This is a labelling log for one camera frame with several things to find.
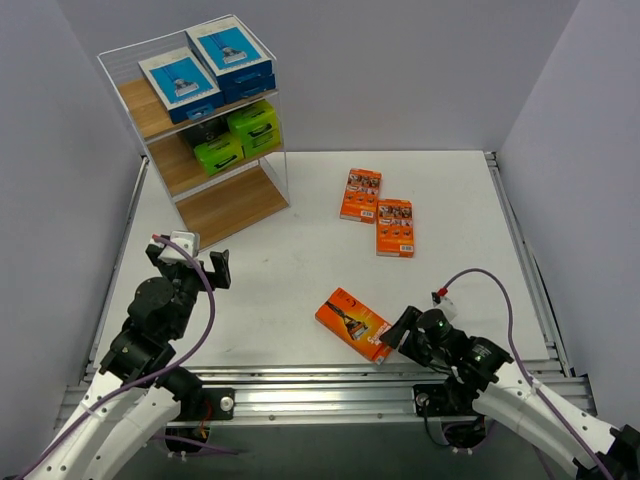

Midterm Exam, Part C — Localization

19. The orange Gillette Fusion5 box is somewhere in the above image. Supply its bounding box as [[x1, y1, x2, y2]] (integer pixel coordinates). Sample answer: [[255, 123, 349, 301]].
[[376, 199, 415, 258], [315, 288, 392, 365]]

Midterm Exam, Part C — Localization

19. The green black Gillette Labs box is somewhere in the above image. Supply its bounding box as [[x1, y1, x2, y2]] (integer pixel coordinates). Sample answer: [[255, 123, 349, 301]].
[[242, 129, 281, 158], [227, 100, 278, 144], [180, 117, 245, 176]]

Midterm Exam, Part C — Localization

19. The orange Gillette cartridge box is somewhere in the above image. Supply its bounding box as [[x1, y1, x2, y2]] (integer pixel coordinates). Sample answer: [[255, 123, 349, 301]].
[[340, 168, 382, 224]]

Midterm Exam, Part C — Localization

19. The blue Harry's razor box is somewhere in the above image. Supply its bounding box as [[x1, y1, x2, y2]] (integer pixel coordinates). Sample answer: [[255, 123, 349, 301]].
[[221, 74, 276, 104], [138, 47, 225, 124]]

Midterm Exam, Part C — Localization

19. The blue white Harry's box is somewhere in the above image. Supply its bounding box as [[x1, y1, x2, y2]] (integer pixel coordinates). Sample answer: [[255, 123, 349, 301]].
[[185, 15, 273, 90]]

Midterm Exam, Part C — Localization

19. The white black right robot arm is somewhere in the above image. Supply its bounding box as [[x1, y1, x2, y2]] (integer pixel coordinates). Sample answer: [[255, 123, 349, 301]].
[[380, 307, 639, 479]]

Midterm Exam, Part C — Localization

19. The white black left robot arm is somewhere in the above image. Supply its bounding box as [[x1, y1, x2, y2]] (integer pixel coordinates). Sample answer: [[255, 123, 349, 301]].
[[19, 235, 231, 479]]

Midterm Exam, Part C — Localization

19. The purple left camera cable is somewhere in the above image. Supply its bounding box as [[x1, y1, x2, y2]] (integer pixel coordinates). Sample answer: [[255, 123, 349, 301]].
[[9, 234, 241, 479]]

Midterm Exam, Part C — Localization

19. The purple camera cable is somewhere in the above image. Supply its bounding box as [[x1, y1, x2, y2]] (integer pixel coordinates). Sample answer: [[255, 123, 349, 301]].
[[9, 234, 241, 479], [439, 268, 616, 480]]

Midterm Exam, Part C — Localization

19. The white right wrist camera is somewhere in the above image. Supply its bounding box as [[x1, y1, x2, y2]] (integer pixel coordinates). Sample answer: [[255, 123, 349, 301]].
[[431, 288, 458, 322]]

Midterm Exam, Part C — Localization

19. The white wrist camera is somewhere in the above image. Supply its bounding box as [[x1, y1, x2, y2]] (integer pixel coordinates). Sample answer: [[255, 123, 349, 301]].
[[431, 288, 458, 322], [149, 230, 200, 265]]

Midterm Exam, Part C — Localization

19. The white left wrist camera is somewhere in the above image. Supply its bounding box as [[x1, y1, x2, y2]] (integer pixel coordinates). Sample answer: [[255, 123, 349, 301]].
[[149, 230, 200, 265]]

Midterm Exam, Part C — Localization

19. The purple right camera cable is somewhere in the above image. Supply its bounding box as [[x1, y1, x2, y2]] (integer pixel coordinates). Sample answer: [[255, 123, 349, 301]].
[[439, 268, 616, 480]]

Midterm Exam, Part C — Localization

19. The white wire wooden shelf rack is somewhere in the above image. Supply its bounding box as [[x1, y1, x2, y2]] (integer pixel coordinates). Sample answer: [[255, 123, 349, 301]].
[[98, 14, 290, 247]]

